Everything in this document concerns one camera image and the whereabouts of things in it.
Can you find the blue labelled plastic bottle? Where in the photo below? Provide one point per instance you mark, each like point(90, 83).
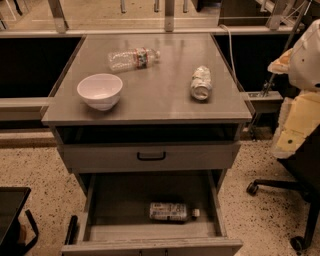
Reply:
point(173, 212)

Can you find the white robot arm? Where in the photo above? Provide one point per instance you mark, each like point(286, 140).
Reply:
point(300, 116)

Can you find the grey drawer cabinet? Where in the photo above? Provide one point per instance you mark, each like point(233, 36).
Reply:
point(156, 105)

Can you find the closed grey drawer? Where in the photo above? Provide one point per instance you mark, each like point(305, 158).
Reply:
point(121, 157)

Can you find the clear plastic water bottle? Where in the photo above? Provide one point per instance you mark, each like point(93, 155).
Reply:
point(132, 59)

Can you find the open grey middle drawer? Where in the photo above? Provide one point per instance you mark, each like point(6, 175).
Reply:
point(116, 222)

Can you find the crushed silver can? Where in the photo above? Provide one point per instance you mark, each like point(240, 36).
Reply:
point(201, 85)

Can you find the white ceramic bowl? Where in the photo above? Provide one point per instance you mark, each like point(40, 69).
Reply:
point(100, 91)

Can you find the black office chair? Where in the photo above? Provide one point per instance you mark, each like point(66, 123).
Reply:
point(304, 166)

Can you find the metal stand with pole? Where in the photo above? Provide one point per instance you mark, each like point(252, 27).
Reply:
point(291, 13)

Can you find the black stool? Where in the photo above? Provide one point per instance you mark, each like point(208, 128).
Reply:
point(12, 200)

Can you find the black side drawer handle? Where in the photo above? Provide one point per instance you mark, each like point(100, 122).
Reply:
point(72, 228)

